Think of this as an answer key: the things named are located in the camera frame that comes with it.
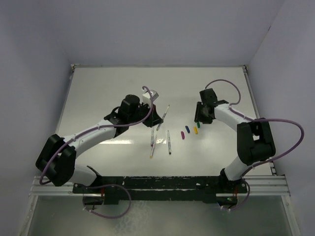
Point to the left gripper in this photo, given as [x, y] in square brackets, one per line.
[153, 119]

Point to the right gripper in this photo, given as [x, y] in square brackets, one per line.
[199, 117]

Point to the green marker pen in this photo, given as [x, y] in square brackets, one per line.
[163, 117]

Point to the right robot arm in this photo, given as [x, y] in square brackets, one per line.
[255, 142]

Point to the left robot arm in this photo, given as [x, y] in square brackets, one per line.
[57, 160]

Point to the purple marker pen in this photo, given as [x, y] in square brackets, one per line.
[152, 136]

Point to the yellow marker pen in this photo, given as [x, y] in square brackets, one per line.
[153, 146]

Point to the blue marker pen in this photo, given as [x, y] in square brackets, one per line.
[169, 142]

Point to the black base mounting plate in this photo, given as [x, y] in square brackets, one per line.
[206, 189]

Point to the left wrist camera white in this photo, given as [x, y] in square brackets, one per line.
[149, 97]

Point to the aluminium frame rail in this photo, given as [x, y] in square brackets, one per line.
[259, 185]

